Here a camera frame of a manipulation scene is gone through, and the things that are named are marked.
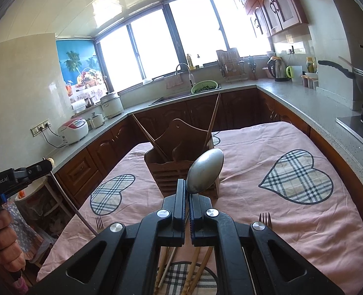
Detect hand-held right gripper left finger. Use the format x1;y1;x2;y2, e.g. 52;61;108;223
28;178;190;295

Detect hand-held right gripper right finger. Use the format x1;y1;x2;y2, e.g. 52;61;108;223
189;193;345;295

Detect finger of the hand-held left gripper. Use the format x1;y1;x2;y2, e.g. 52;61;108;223
25;159;54;182

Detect wooden utensil holder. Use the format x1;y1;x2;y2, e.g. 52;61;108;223
144;119;221;199

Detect metal spoon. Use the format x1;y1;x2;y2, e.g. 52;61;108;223
186;148;224;195

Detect dark brown wooden chopstick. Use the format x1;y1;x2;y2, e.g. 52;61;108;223
131;113;167;162
140;126;169;162

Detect carved light wooden chopstick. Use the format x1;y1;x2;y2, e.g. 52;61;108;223
193;247;214;295
155;247;170;292
205;92;222;149
181;247;201;295

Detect person's left hand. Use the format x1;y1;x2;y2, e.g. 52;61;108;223
0;209;26;281

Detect beige plastic stool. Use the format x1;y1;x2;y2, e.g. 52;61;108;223
14;177;75;254

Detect floral cloth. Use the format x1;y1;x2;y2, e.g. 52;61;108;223
3;201;44;262

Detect white and pink rice cooker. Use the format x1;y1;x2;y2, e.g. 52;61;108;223
58;118;89;146

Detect pink heart-print tablecloth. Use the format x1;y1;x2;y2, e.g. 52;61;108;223
36;121;363;295

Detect small white pot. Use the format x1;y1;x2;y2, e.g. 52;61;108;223
89;113;105;129

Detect white electric stew pot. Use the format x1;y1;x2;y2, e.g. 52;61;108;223
100;91;124;119

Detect kitchen sink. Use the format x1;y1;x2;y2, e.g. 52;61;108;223
148;83;223;107

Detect green plastic basin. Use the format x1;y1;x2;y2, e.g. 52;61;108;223
191;80;218;94

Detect pink dish cloth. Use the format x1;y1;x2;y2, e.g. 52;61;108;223
165;75;184;90

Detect metal kitchen faucet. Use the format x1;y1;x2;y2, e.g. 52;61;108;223
175;63;195;88

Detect cutting board rack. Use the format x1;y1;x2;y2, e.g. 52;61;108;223
216;47;248;82

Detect grey kitchen countertop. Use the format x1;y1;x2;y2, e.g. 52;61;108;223
45;77;363;205

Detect electric kettle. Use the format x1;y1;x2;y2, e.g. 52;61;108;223
263;56;289;82

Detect white plastic container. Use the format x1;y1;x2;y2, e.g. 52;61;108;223
293;65;307;83

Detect seasoning jar set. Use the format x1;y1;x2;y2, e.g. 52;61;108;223
301;73;320;89

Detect kitchen window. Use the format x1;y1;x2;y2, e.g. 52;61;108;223
94;0;272;94

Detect gas stove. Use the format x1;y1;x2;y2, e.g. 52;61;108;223
336;103;363;156

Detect black power cable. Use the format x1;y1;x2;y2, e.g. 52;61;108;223
41;128;66;148

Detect wall power outlet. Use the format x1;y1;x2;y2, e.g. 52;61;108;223
30;119;51;136

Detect tropical fruit wall poster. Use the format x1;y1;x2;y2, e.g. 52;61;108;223
56;38;108;105

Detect wooden wall cabinets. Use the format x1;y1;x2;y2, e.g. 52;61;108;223
221;0;310;39

